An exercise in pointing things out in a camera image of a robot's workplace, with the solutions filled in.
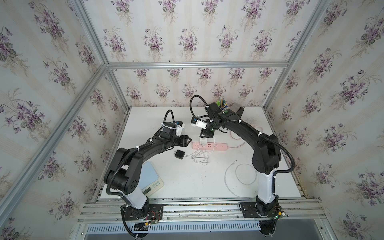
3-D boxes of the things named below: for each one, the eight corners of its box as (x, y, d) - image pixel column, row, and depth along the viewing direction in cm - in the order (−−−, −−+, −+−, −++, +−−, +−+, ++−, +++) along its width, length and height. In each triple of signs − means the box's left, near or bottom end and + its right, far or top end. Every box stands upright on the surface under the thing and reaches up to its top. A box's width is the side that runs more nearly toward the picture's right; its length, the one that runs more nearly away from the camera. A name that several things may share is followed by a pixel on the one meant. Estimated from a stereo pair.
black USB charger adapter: (173, 156, 95) (172, 154, 93) (176, 150, 98) (176, 148, 96) (181, 159, 94) (181, 158, 92) (184, 153, 97) (184, 152, 95)
